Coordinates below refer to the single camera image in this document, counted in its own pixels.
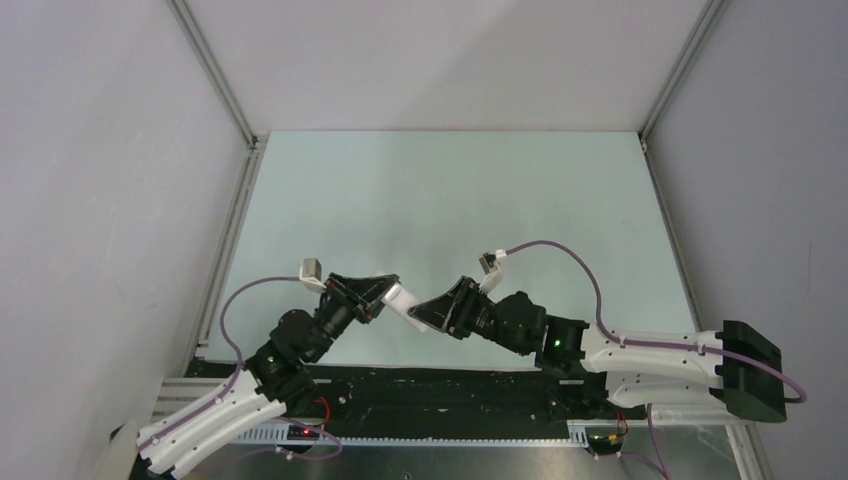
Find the right aluminium frame post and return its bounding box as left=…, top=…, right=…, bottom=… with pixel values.
left=639, top=0, right=733, bottom=155

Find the right controller board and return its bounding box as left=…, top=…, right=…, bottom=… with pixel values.
left=587, top=433, right=627, bottom=456

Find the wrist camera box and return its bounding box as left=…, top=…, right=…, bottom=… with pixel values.
left=478, top=249, right=507, bottom=294
left=298, top=258, right=326, bottom=294

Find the left controller board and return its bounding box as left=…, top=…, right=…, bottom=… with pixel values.
left=285, top=424, right=322, bottom=442

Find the controller board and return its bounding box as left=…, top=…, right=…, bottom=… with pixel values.
left=587, top=433, right=627, bottom=456
left=285, top=424, right=322, bottom=442

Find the aluminium frame post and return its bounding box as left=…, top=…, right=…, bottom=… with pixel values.
left=639, top=0, right=733, bottom=155
left=167, top=0, right=267, bottom=359

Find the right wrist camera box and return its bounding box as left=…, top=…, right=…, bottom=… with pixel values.
left=478, top=249, right=507, bottom=294

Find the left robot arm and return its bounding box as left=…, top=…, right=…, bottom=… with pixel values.
left=124, top=274, right=400, bottom=479

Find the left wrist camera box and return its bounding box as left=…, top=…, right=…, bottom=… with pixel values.
left=298, top=258, right=326, bottom=294

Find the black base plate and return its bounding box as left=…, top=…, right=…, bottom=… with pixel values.
left=185, top=358, right=647, bottom=442

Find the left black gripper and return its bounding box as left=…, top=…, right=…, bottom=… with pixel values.
left=307, top=271, right=400, bottom=362

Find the left aluminium frame post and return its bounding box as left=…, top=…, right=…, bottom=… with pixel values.
left=167, top=0, right=267, bottom=359

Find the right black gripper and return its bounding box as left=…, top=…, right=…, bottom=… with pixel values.
left=409, top=275, right=531, bottom=357

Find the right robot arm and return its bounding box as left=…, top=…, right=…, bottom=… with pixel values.
left=408, top=277, right=787, bottom=423

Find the white remote control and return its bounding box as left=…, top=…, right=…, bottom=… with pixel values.
left=375, top=279, right=429, bottom=333

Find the aluminium frame rail front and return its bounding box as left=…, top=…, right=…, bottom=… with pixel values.
left=153, top=377, right=753, bottom=448

